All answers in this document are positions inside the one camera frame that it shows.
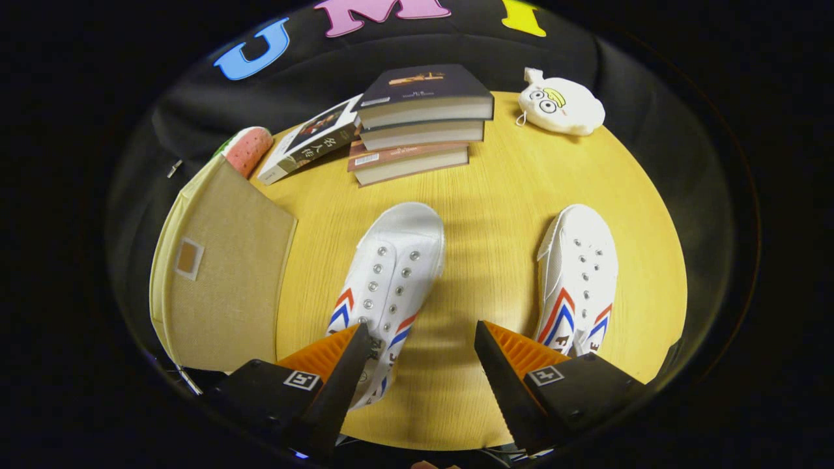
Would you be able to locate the black cover book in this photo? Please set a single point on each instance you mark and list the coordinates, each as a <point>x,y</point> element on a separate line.
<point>423,85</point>

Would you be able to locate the thick book under black book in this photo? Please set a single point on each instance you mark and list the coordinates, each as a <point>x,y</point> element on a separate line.
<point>423,135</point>

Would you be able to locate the brown cover book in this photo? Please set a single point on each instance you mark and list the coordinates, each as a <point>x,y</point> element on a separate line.
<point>410,163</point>

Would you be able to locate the metal clip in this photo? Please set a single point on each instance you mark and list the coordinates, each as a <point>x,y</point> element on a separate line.
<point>174,169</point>

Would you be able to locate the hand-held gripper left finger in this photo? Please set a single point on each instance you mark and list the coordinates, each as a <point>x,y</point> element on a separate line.
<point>335,397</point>

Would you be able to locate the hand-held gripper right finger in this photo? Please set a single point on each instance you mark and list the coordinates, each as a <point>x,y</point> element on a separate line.
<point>505,391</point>

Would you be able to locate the white plush toy with face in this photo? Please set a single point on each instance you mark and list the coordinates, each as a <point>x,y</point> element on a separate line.
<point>563,107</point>

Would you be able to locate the white canvas shoe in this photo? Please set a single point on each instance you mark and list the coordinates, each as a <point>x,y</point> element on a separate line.
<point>397,260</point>
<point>580,260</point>

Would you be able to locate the watermelon slice plush toy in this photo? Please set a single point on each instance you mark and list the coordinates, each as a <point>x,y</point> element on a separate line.
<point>251,150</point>

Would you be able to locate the white portrait cover book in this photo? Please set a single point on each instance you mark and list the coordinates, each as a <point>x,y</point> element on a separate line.
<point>313,140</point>

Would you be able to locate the beige fabric storage box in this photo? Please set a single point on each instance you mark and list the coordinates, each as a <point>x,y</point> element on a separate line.
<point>228,293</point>

